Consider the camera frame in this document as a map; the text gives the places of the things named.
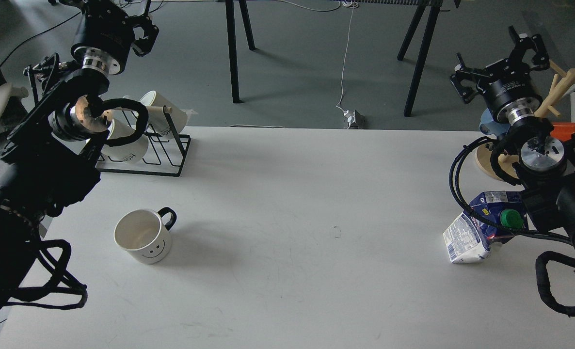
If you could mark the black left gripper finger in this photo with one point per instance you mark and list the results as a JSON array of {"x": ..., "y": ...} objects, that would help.
[{"x": 144, "y": 44}]

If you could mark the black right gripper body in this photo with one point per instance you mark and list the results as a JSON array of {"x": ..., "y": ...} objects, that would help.
[{"x": 507, "y": 82}]

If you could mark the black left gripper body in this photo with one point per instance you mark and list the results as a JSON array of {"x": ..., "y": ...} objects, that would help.
[{"x": 104, "y": 37}]

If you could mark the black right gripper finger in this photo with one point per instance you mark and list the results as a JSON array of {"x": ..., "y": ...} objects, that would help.
[
  {"x": 523, "y": 43},
  {"x": 467, "y": 81}
]

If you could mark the blue white milk carton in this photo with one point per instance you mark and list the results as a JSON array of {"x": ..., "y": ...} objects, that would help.
[{"x": 469, "y": 240}]

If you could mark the white smiley face mug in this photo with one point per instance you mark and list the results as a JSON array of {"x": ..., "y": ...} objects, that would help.
[{"x": 145, "y": 234}]

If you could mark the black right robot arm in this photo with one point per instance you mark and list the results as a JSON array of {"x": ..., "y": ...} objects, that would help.
[{"x": 546, "y": 170}]

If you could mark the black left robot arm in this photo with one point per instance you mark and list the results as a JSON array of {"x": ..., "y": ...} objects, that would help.
[{"x": 51, "y": 155}]

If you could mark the blue mug on tree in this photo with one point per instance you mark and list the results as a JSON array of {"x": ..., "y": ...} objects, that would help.
[{"x": 489, "y": 126}]

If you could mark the orange mug on tree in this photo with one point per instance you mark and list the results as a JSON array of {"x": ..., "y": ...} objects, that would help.
[{"x": 563, "y": 131}]

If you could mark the black table legs right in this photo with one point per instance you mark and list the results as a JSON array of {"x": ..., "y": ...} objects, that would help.
[{"x": 421, "y": 6}]

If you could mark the black table legs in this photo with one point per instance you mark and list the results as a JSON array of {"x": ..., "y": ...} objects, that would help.
[
  {"x": 421, "y": 6},
  {"x": 232, "y": 45}
]

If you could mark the white mug rear on rack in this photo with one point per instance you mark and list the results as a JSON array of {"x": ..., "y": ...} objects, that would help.
[{"x": 165, "y": 118}]

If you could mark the white mug on rack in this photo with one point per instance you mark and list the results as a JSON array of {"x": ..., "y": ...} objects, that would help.
[
  {"x": 130, "y": 153},
  {"x": 165, "y": 118}
]

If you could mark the wooden mug tree stand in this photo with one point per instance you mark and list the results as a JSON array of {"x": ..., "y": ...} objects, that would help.
[{"x": 563, "y": 85}]

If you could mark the black table legs left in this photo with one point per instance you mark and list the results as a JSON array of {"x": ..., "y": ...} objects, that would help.
[{"x": 232, "y": 45}]

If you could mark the white mug front on rack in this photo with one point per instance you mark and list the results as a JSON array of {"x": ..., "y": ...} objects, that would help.
[{"x": 130, "y": 153}]

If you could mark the grey power plug adapter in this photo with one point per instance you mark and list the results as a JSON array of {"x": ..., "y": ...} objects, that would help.
[{"x": 353, "y": 120}]

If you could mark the grey office chair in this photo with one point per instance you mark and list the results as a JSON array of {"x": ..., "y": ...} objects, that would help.
[{"x": 12, "y": 112}]

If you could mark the black wire mug rack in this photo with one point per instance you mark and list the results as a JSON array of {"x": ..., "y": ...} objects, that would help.
[{"x": 164, "y": 157}]

